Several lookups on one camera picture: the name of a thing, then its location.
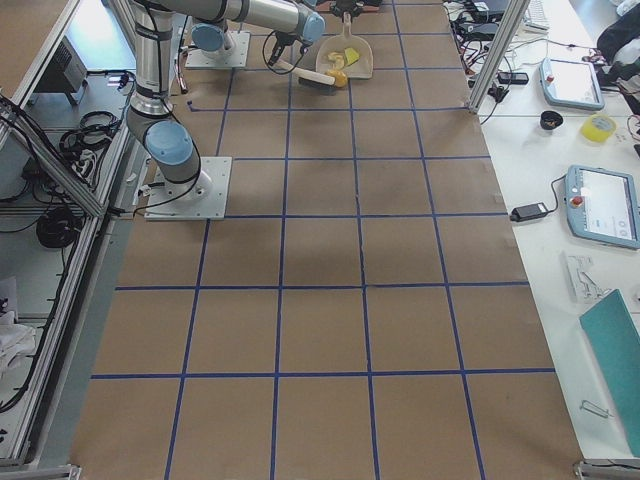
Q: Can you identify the black power adapter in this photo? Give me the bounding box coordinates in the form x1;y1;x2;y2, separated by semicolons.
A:
509;202;550;223

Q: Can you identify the teal board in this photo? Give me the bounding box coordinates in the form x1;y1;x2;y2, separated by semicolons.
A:
579;290;639;457

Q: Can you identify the teach pendant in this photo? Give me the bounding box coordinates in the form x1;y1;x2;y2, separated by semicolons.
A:
564;165;639;250
539;58;605;111

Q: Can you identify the yellow tape roll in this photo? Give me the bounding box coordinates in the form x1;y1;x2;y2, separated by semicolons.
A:
580;114;617;143

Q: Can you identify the yellow sponge wedge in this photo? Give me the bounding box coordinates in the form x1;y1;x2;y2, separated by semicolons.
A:
343;47;360;67

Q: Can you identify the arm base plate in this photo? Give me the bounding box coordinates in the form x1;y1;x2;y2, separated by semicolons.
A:
185;30;251;70
144;156;232;221

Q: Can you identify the far teach pendant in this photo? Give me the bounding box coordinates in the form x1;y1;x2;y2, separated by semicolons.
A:
539;58;605;111

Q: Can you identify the beige hand brush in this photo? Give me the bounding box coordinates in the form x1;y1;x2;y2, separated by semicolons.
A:
274;60;337;94

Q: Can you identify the grey control box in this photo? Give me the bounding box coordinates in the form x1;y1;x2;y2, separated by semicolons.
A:
34;37;88;106

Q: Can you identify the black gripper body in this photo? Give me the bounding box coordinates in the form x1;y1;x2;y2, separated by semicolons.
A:
329;0;380;15

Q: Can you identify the near teach pendant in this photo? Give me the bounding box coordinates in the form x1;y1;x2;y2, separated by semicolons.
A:
564;165;639;250

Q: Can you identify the beige plastic dustpan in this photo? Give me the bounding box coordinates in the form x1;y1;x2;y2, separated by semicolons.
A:
315;12;374;80

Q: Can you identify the clear plastic packet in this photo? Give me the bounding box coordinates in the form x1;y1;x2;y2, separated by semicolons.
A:
564;253;612;304

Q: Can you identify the aluminium frame post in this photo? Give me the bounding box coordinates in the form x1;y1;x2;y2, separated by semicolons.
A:
467;0;529;114

